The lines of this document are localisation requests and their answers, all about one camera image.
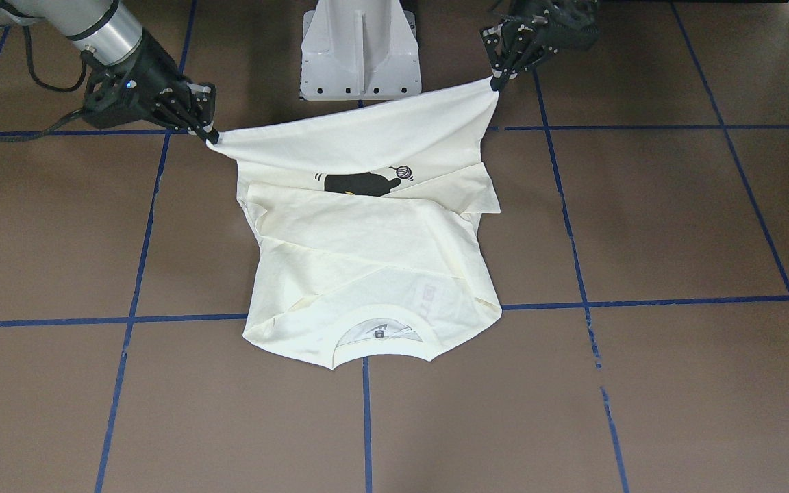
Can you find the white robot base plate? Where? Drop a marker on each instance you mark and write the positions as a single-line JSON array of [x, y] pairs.
[[360, 50]]

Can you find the cream long-sleeve cat t-shirt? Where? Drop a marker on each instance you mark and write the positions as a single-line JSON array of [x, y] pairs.
[[367, 224]]

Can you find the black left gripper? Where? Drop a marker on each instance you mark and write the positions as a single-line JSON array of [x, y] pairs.
[[550, 29]]

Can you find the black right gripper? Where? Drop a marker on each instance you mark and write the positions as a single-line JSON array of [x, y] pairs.
[[154, 63]]

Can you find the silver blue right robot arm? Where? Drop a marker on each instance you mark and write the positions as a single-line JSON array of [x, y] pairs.
[[105, 28]]

